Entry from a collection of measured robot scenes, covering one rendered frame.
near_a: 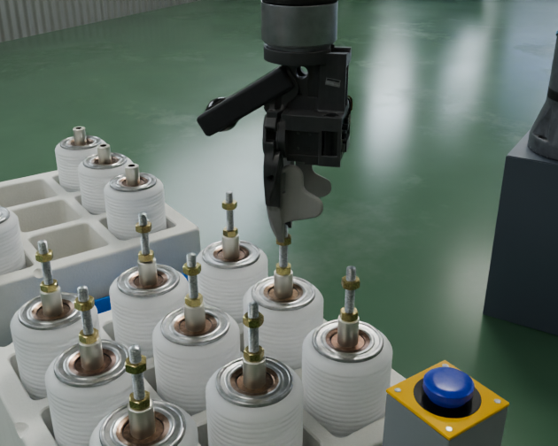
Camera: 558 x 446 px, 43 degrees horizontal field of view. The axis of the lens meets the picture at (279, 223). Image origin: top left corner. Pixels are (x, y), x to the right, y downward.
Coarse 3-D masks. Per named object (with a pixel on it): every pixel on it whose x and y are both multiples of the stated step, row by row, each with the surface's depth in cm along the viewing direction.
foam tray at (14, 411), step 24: (240, 336) 89; (0, 360) 84; (0, 384) 80; (144, 384) 80; (0, 408) 80; (24, 408) 76; (48, 408) 76; (0, 432) 85; (24, 432) 73; (48, 432) 73; (312, 432) 73; (360, 432) 73
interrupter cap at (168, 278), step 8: (128, 272) 88; (136, 272) 88; (160, 272) 88; (168, 272) 88; (176, 272) 87; (120, 280) 86; (128, 280) 86; (136, 280) 87; (160, 280) 87; (168, 280) 86; (176, 280) 86; (120, 288) 84; (128, 288) 84; (136, 288) 84; (144, 288) 84; (152, 288) 84; (160, 288) 84; (168, 288) 84; (136, 296) 83; (144, 296) 83; (152, 296) 83
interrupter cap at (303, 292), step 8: (264, 280) 86; (272, 280) 86; (296, 280) 86; (304, 280) 86; (256, 288) 84; (264, 288) 84; (272, 288) 85; (296, 288) 84; (304, 288) 84; (312, 288) 84; (256, 296) 82; (264, 296) 82; (272, 296) 83; (296, 296) 83; (304, 296) 82; (312, 296) 82; (264, 304) 81; (272, 304) 81; (280, 304) 81; (288, 304) 81; (296, 304) 81; (304, 304) 81
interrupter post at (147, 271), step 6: (138, 264) 84; (144, 264) 84; (150, 264) 84; (138, 270) 85; (144, 270) 84; (150, 270) 84; (156, 270) 85; (144, 276) 85; (150, 276) 85; (156, 276) 86; (144, 282) 85; (150, 282) 85; (156, 282) 86
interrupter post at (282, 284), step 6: (276, 276) 82; (282, 276) 81; (288, 276) 82; (276, 282) 82; (282, 282) 82; (288, 282) 82; (276, 288) 82; (282, 288) 82; (288, 288) 82; (276, 294) 83; (282, 294) 82; (288, 294) 83
